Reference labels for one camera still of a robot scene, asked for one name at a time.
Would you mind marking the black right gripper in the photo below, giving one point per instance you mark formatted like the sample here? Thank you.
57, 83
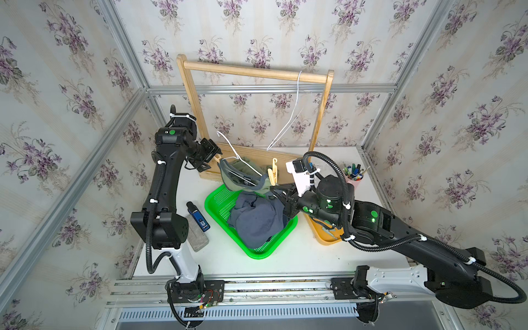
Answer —
291, 199

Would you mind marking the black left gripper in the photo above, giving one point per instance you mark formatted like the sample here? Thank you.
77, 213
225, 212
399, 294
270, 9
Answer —
210, 148

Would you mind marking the yellow clothespin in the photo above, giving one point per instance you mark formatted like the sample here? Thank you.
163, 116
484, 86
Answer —
273, 172

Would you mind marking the grey blue tank top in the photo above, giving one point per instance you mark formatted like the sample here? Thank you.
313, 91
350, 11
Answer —
257, 219

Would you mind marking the white wire hanger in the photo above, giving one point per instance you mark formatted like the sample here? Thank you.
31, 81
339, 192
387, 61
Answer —
281, 133
237, 156

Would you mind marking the olive green tank top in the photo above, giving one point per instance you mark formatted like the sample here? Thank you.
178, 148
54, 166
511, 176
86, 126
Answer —
244, 175

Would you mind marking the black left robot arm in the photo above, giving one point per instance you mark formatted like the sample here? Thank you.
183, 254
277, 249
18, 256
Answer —
164, 231

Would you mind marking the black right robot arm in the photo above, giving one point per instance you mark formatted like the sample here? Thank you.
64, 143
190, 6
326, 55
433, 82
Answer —
456, 277

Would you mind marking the wooden clothes rack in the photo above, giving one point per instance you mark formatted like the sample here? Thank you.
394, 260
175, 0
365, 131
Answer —
259, 124

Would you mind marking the green plastic basket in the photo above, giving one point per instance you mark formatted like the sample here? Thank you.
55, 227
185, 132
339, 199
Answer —
219, 205

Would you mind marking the yellow plastic tray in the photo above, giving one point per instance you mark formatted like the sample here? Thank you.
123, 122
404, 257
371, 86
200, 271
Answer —
324, 232

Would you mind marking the pink pen cup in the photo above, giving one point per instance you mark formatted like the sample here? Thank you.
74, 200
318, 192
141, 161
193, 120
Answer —
354, 174

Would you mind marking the blue black handheld device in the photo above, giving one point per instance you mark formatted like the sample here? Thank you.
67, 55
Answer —
198, 216

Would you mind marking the grey sponge block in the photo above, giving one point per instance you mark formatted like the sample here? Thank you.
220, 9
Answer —
196, 237

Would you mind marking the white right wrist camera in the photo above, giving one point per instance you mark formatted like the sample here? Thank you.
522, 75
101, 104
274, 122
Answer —
304, 177

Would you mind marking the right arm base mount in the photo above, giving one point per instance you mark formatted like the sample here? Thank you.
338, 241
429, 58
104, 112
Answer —
357, 287

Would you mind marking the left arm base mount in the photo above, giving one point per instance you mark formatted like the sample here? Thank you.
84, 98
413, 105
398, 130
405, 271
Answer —
189, 301

